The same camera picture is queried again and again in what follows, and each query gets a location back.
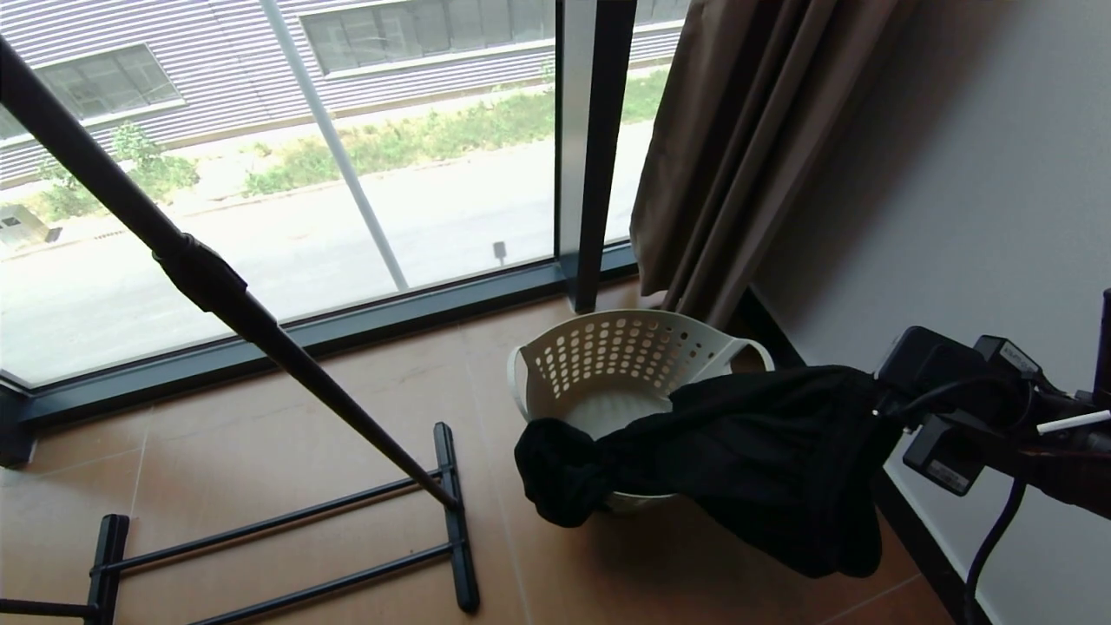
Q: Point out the window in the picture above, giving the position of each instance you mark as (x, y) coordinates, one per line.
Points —
(590, 174)

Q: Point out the black clothes rack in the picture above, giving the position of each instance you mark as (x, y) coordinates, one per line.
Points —
(208, 278)

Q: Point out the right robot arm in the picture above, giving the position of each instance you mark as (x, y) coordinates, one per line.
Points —
(1076, 469)

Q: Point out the white laundry basket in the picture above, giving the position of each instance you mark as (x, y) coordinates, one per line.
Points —
(608, 365)

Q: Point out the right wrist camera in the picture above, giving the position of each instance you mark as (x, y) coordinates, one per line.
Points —
(942, 451)

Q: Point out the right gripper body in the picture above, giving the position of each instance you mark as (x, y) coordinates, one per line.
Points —
(929, 369)

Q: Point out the brown curtain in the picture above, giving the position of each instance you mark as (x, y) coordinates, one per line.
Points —
(738, 156)

